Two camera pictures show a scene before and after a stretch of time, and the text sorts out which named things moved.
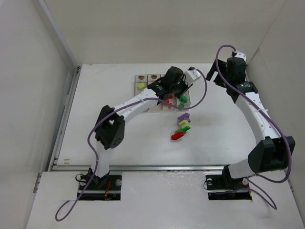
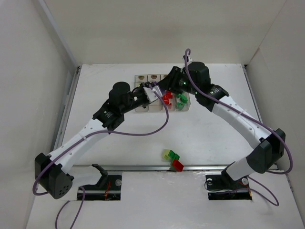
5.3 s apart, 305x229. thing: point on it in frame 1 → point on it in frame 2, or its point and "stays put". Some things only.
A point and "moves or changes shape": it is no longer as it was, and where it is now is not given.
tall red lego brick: (177, 135) → (177, 165)
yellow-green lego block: (184, 123) → (165, 153)
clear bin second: (151, 78) stays put
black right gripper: (219, 72) → (168, 79)
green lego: (184, 130) → (173, 156)
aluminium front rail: (86, 168) stays put
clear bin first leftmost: (141, 82) stays put
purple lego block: (184, 117) moves or changes shape
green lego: (183, 98) stays put
